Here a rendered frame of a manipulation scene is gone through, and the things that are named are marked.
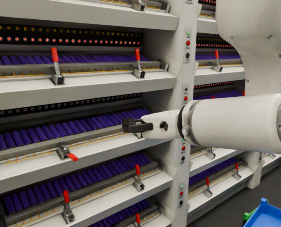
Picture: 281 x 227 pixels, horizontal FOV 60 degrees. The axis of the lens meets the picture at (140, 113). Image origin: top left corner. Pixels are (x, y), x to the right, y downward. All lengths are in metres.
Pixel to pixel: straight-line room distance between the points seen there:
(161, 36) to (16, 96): 0.56
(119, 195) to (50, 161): 0.30
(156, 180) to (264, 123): 0.68
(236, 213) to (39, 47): 1.18
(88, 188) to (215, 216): 0.74
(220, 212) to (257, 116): 1.10
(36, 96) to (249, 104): 0.47
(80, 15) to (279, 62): 0.47
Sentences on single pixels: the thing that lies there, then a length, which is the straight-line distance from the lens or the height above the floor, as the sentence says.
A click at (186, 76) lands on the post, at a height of 0.71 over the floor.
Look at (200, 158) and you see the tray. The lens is 1.18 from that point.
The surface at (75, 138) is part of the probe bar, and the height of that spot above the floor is 0.55.
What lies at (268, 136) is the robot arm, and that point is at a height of 0.69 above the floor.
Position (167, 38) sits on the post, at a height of 0.85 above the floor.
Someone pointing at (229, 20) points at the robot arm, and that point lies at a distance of 0.37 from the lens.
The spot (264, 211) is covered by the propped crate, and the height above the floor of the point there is 0.11.
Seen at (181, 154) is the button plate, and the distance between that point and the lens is 1.00.
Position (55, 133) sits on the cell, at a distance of 0.76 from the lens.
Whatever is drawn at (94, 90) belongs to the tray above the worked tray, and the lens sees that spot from 0.70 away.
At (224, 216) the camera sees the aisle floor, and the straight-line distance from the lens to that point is 1.40.
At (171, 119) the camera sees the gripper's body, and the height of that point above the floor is 0.68.
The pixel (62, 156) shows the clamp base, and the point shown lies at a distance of 0.70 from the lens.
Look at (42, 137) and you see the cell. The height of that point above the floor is 0.57.
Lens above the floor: 0.80
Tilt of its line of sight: 14 degrees down
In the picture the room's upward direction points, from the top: straight up
